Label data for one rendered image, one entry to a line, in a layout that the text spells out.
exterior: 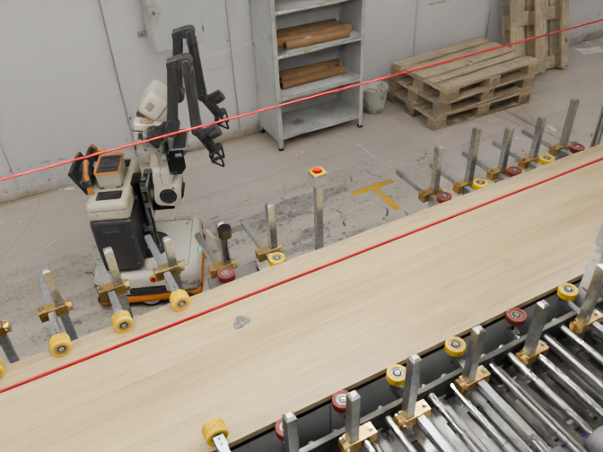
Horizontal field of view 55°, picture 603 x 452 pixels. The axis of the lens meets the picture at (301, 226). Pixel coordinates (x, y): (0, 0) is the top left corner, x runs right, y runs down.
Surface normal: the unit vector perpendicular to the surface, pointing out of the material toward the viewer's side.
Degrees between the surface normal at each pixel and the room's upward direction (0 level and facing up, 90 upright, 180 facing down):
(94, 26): 90
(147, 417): 0
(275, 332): 0
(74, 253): 0
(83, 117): 90
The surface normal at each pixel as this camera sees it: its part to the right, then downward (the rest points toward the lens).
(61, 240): -0.04, -0.79
